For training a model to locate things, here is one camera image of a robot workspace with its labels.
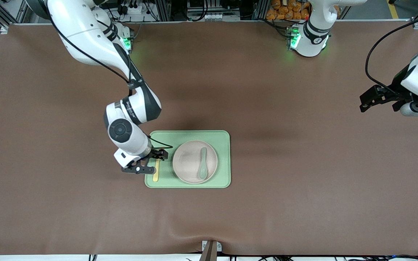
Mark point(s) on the pile of orange packets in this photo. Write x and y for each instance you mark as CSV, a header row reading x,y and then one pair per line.
x,y
285,11

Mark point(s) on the metal table edge clamp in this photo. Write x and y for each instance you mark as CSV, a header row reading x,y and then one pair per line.
x,y
211,250

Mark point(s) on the white power strip with plugs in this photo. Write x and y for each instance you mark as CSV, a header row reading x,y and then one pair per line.
x,y
132,9

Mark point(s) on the beige round plate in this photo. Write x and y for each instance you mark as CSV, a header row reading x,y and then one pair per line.
x,y
187,163

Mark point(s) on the grey-green plastic spoon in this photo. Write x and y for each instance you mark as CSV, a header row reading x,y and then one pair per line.
x,y
203,165

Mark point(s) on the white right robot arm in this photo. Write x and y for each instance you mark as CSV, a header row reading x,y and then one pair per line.
x,y
85,36

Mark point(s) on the yellow plastic fork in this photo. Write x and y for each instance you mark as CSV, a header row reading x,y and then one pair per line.
x,y
156,174

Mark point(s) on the brown table cloth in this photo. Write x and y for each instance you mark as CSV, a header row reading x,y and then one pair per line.
x,y
85,203

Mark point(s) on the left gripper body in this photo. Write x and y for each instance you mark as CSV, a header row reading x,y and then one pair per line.
x,y
395,91

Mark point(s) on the light green rectangular tray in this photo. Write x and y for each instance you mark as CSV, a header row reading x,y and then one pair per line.
x,y
223,159

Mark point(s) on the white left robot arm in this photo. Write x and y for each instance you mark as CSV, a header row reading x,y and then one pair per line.
x,y
314,36

